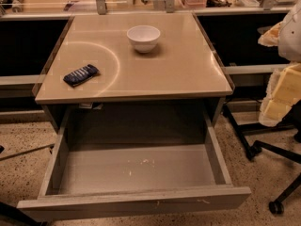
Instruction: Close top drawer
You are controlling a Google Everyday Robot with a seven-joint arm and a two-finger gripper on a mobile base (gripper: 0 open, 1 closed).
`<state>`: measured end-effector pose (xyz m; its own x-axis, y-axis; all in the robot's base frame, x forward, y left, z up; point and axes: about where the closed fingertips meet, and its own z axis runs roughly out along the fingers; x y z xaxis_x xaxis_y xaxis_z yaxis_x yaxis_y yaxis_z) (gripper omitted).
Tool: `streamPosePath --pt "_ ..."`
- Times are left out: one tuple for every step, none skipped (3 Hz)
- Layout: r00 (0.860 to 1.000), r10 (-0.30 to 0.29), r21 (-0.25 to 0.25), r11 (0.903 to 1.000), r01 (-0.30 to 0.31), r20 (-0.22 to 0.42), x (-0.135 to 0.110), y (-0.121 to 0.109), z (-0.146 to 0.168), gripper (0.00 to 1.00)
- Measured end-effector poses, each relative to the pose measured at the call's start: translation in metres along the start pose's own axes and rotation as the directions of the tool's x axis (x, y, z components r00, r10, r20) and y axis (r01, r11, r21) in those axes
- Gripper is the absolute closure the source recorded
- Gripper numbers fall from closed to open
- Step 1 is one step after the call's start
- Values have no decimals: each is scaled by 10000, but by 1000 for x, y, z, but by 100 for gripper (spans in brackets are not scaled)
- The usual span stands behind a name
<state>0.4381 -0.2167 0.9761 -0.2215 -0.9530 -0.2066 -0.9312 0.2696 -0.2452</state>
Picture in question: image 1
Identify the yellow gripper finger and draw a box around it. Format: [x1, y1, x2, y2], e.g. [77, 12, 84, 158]
[258, 23, 281, 47]
[259, 63, 301, 127]

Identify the grey top drawer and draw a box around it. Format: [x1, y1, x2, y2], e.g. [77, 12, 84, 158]
[18, 104, 250, 221]

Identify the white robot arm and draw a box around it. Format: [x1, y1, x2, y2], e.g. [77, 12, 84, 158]
[258, 8, 301, 127]

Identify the beige top drawer cabinet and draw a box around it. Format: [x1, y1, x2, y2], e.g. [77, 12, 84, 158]
[36, 12, 232, 128]

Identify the white ceramic bowl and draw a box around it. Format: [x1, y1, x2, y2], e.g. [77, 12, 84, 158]
[127, 25, 161, 53]

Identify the dark blue snack packet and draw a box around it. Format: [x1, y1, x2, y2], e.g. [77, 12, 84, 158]
[63, 64, 100, 87]

